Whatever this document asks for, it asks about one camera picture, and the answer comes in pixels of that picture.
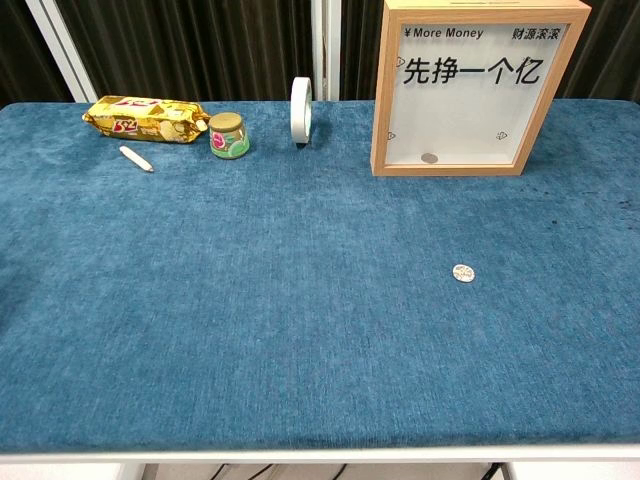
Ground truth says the green jar with gold lid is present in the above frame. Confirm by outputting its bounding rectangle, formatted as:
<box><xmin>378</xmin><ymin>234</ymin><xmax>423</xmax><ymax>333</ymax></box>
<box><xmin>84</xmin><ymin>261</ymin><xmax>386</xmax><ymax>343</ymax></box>
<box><xmin>207</xmin><ymin>112</ymin><xmax>251</xmax><ymax>161</ymax></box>

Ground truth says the black ribbed partition panel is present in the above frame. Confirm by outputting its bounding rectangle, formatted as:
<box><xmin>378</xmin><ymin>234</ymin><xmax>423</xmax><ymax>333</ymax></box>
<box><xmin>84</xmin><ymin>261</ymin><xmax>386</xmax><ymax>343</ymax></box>
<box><xmin>553</xmin><ymin>0</ymin><xmax>640</xmax><ymax>104</ymax></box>
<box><xmin>37</xmin><ymin>0</ymin><xmax>324</xmax><ymax>104</ymax></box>
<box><xmin>324</xmin><ymin>0</ymin><xmax>387</xmax><ymax>101</ymax></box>
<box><xmin>0</xmin><ymin>0</ymin><xmax>76</xmax><ymax>107</ymax></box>

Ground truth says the blue fabric table cloth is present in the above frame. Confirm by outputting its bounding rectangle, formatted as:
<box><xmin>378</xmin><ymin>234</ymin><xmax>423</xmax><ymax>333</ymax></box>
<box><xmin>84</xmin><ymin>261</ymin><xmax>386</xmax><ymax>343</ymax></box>
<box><xmin>0</xmin><ymin>98</ymin><xmax>640</xmax><ymax>454</ymax></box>

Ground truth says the white tape roll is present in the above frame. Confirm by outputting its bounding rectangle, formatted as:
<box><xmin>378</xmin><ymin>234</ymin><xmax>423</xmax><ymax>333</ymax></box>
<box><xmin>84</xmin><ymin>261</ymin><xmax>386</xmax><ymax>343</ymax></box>
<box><xmin>290</xmin><ymin>76</ymin><xmax>315</xmax><ymax>148</ymax></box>

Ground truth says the wooden frame money box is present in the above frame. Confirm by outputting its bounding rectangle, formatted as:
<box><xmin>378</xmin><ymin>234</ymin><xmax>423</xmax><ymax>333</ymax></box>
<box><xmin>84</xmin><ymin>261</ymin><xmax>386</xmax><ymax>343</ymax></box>
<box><xmin>370</xmin><ymin>0</ymin><xmax>593</xmax><ymax>177</ymax></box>

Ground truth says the small white stick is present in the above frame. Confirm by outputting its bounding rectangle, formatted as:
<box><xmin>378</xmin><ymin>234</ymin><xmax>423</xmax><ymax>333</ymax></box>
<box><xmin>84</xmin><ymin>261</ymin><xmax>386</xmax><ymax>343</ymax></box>
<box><xmin>118</xmin><ymin>145</ymin><xmax>156</xmax><ymax>174</ymax></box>

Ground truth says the yellow snack packet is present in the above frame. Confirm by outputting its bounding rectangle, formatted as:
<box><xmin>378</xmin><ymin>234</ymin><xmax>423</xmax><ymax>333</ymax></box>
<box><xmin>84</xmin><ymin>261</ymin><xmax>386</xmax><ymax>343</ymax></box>
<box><xmin>81</xmin><ymin>95</ymin><xmax>212</xmax><ymax>145</ymax></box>

